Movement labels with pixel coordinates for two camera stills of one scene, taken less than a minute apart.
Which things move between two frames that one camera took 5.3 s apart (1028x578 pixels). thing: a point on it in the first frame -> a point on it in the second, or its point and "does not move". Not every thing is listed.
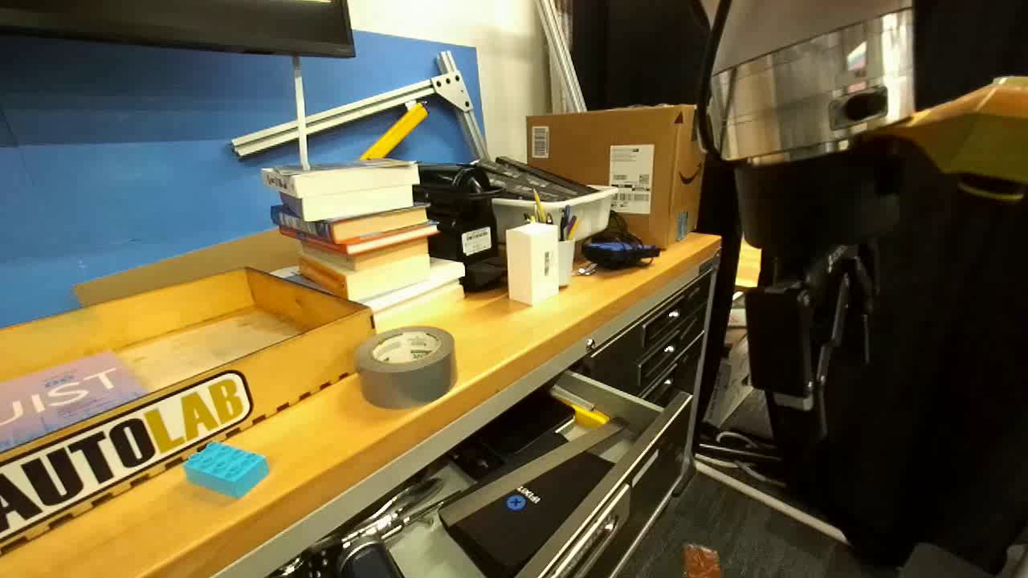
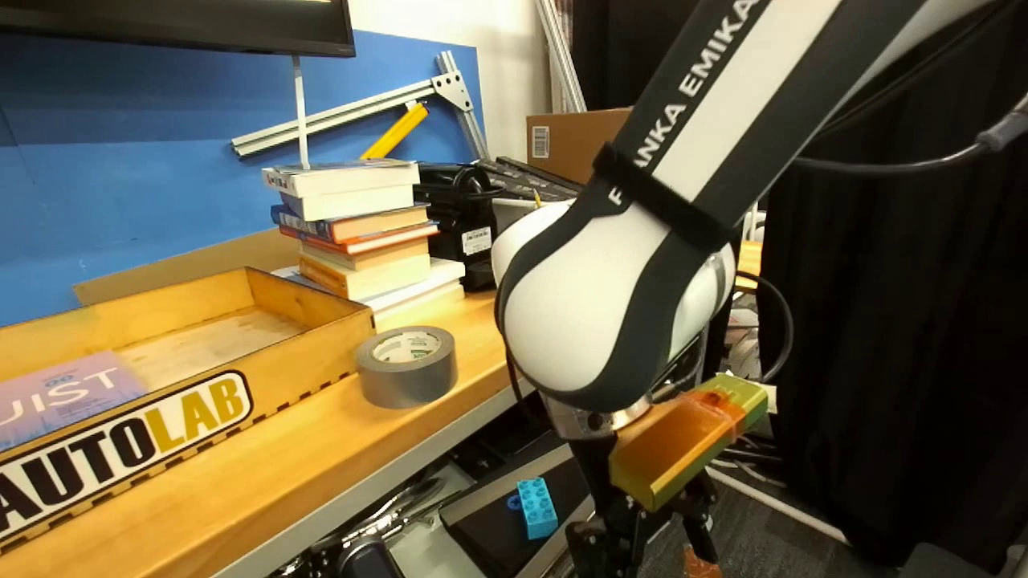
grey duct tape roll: [407, 364] does not move
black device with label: [462, 223] does not move
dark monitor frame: [281, 26] does not move
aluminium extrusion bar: [448, 85] does not move
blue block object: [226, 469] -> [538, 509]
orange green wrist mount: [981, 134] -> [670, 443]
